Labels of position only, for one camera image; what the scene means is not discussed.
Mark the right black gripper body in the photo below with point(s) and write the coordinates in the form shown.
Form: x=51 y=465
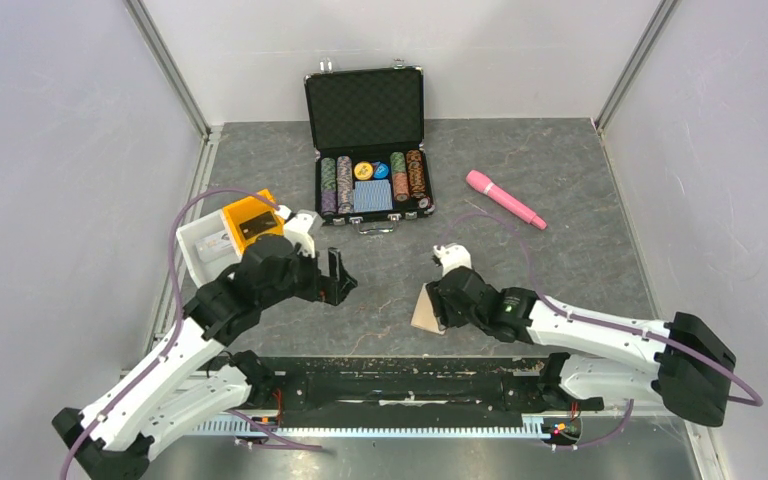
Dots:
x=448 y=315

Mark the green purple chip stack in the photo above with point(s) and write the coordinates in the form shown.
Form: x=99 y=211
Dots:
x=328 y=186

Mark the yellow dealer button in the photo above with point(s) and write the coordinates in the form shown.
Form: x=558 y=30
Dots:
x=364 y=171

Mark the green red chip stack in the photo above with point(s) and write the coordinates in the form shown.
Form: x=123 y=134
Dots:
x=399 y=176

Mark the black poker chip case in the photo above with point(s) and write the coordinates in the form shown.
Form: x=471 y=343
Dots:
x=367 y=115

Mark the blue playing card deck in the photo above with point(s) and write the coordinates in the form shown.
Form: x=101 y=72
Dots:
x=372 y=196

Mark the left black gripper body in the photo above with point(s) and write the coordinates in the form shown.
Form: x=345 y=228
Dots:
x=310 y=285

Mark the pink cylindrical tool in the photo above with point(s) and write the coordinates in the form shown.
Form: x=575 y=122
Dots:
x=486 y=186

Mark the white toothed cable rail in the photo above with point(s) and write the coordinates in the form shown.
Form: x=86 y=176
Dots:
x=529 y=427

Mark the right aluminium frame post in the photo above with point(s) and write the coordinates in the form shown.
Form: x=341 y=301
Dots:
x=656 y=25

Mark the black VIP card in bin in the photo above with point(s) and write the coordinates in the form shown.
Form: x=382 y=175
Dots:
x=257 y=225

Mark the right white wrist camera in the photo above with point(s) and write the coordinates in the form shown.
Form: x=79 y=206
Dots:
x=451 y=257

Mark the orange brown chip stack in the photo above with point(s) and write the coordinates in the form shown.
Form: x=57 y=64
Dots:
x=418 y=189

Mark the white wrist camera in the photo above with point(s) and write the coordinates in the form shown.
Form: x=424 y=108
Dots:
x=451 y=257
x=299 y=228

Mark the white VIP card in bin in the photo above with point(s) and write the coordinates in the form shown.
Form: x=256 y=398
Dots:
x=214 y=246

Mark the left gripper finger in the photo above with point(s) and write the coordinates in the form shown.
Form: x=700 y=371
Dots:
x=336 y=268
x=336 y=295

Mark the yellow plastic bin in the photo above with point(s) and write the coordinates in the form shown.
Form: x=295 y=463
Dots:
x=239 y=211

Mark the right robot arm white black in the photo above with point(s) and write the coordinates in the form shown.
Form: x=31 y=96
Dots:
x=682 y=363

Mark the blue dealer button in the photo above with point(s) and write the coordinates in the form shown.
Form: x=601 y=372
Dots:
x=381 y=171

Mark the white plastic bin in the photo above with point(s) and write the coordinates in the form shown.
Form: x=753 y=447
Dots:
x=186 y=235

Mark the left aluminium frame post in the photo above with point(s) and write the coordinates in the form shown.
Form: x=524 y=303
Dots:
x=153 y=38

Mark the aluminium frame post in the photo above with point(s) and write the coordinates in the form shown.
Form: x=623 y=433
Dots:
x=153 y=38
x=656 y=25

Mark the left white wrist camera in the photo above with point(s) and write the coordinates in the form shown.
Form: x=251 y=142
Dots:
x=299 y=228

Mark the blue tan chip stack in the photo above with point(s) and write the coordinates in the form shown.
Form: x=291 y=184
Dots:
x=344 y=183

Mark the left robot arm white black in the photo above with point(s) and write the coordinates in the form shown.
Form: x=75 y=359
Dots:
x=118 y=435

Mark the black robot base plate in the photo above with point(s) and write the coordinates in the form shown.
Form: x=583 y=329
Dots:
x=411 y=392

